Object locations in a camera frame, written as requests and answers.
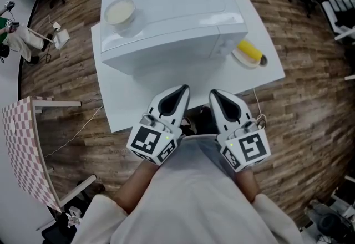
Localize white microwave door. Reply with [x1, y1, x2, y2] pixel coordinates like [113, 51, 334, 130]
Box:
[100, 33, 220, 78]

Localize white gripper device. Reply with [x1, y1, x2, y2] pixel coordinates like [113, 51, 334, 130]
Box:
[68, 208, 83, 228]

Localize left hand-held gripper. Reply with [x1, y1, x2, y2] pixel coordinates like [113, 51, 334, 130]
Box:
[126, 84, 192, 167]

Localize person's black trousers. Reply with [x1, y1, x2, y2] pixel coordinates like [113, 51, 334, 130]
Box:
[180, 104, 221, 136]

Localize person's white shirt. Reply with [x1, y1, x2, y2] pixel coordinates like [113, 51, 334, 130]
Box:
[72, 134, 305, 244]

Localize white floor stand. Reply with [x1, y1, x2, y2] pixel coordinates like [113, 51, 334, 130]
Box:
[26, 28, 70, 50]

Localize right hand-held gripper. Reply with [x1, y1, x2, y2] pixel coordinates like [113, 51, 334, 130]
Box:
[208, 89, 271, 173]

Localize white microwave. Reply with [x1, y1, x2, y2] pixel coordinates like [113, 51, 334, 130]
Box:
[100, 0, 249, 78]

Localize yellow corn cob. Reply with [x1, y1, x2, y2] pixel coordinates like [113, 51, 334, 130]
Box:
[237, 39, 263, 62]

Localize white table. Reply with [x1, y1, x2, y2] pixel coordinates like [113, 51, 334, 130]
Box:
[90, 0, 286, 134]

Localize person's left forearm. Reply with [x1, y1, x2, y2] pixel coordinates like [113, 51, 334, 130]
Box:
[115, 161, 160, 215]

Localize person's right forearm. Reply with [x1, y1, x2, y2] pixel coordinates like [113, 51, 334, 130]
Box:
[235, 167, 260, 204]

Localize black round object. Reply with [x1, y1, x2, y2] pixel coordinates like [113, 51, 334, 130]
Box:
[316, 212, 343, 236]

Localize white cable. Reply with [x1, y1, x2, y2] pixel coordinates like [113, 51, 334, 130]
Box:
[252, 87, 267, 129]
[44, 104, 105, 158]

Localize black cable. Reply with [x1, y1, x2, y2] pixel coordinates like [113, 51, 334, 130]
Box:
[41, 33, 56, 64]

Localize white bowl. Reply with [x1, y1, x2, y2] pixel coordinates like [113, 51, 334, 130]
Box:
[104, 0, 137, 34]

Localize pink checkered table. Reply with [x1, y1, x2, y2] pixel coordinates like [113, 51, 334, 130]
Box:
[1, 96, 98, 214]

